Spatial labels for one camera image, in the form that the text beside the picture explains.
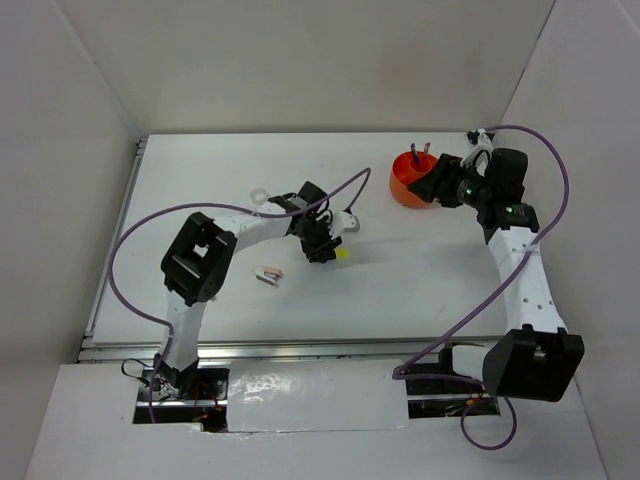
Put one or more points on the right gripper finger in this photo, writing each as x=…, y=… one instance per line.
x=445, y=167
x=427, y=188

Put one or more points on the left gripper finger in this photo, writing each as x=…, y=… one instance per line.
x=329, y=249
x=317, y=253

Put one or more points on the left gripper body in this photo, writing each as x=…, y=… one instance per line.
x=315, y=234

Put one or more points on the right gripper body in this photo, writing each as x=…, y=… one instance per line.
x=464, y=186

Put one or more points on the black yellow highlighter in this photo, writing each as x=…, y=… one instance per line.
x=342, y=254

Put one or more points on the blue pen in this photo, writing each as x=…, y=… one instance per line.
x=415, y=155

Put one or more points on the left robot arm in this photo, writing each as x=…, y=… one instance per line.
x=197, y=262

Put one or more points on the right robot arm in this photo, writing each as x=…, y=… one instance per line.
x=537, y=357

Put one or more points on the orange round organizer container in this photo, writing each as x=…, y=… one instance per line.
x=405, y=170

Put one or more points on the clear tape roll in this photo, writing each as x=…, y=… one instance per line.
x=259, y=196

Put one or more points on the pink white mini stapler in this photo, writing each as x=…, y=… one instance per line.
x=269, y=275

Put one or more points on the white foam cover panel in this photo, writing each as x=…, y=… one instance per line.
x=315, y=396

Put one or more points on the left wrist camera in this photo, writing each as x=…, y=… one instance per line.
x=343, y=222

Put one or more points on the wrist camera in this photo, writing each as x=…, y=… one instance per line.
x=481, y=148
x=343, y=222

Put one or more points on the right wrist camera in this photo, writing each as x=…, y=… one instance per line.
x=481, y=148

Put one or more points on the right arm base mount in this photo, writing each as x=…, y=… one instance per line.
x=437, y=397

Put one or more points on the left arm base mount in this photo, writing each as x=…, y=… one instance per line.
x=204, y=403

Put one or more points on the aluminium table frame rail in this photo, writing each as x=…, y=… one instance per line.
x=410, y=275

